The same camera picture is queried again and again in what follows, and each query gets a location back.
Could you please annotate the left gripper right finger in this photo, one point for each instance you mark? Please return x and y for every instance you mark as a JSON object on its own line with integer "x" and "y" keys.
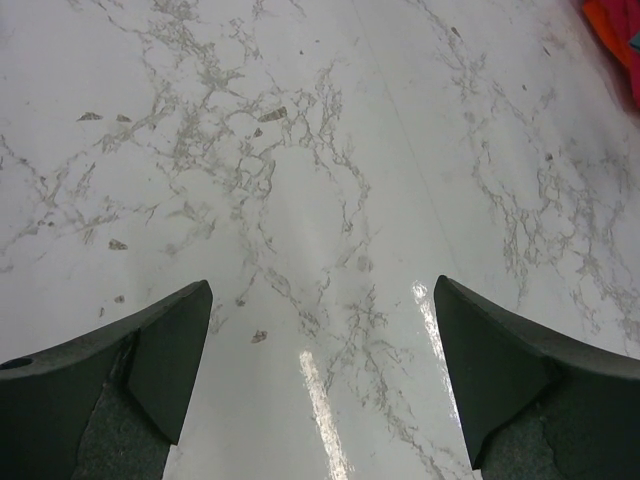
{"x": 534, "y": 403}

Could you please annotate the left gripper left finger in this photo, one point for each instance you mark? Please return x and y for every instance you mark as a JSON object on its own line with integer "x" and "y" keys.
{"x": 111, "y": 403}

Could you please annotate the folded magenta t shirt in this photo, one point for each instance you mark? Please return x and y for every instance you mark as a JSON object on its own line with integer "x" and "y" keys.
{"x": 633, "y": 73}

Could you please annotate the folded red-orange t shirt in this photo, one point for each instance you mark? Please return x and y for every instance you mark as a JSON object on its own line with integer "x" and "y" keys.
{"x": 615, "y": 22}

